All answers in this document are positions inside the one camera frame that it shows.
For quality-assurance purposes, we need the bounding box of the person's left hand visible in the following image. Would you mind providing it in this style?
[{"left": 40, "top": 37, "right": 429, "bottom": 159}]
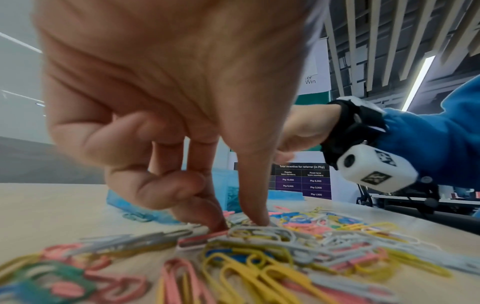
[{"left": 33, "top": 0, "right": 328, "bottom": 232}]

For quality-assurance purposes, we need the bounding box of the person's right hand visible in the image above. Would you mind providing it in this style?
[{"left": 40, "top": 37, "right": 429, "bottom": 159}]
[{"left": 271, "top": 104, "right": 343, "bottom": 166}]

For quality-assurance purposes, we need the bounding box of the blue compartment organizer box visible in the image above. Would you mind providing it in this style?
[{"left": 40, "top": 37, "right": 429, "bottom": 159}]
[{"left": 104, "top": 169, "right": 243, "bottom": 225}]

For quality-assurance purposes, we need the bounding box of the pile of coloured paper clips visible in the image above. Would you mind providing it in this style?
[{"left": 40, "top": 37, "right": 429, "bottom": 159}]
[{"left": 0, "top": 204, "right": 480, "bottom": 304}]

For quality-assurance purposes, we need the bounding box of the blue transparent box lid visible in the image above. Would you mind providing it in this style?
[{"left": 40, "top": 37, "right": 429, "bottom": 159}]
[{"left": 266, "top": 188, "right": 307, "bottom": 203}]

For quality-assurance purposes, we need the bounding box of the standing poster banner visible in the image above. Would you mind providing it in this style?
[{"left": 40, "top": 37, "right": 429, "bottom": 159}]
[{"left": 213, "top": 37, "right": 335, "bottom": 200}]

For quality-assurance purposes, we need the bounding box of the right wrist marker band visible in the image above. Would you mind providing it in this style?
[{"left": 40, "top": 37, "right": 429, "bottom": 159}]
[{"left": 336, "top": 96, "right": 388, "bottom": 117}]

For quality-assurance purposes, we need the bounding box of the ceiling light strip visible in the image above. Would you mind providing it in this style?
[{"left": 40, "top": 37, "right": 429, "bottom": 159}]
[{"left": 400, "top": 55, "right": 436, "bottom": 113}]

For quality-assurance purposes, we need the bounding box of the wooden slat partition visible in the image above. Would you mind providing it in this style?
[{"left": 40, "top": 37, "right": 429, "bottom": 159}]
[{"left": 322, "top": 0, "right": 480, "bottom": 108}]

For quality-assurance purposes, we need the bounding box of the white office desk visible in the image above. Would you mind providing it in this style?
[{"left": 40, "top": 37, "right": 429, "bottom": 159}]
[{"left": 367, "top": 190, "right": 480, "bottom": 218}]

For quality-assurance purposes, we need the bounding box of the round wooden table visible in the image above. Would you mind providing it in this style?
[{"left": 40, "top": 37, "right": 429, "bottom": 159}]
[{"left": 0, "top": 183, "right": 480, "bottom": 304}]

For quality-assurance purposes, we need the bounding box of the white wall board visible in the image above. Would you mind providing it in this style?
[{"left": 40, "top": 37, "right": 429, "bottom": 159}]
[{"left": 0, "top": 0, "right": 57, "bottom": 143}]

